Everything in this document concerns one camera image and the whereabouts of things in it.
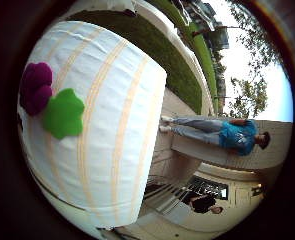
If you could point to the white tablecloth with yellow stripes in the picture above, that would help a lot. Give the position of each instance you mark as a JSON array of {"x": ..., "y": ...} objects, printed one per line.
[{"x": 113, "y": 133}]

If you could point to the green plush toy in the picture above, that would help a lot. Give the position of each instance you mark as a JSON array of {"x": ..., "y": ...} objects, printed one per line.
[{"x": 64, "y": 114}]

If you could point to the person in blue shirt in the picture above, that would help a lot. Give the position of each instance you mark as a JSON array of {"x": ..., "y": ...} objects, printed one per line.
[{"x": 237, "y": 136}]

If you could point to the person in black shirt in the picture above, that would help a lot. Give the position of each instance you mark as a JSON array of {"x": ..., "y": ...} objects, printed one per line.
[{"x": 202, "y": 203}]

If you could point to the purple plush toy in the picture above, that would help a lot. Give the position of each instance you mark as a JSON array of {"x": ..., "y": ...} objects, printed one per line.
[{"x": 37, "y": 88}]

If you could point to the low stone wall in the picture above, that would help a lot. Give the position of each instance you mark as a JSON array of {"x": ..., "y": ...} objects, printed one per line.
[{"x": 270, "y": 146}]

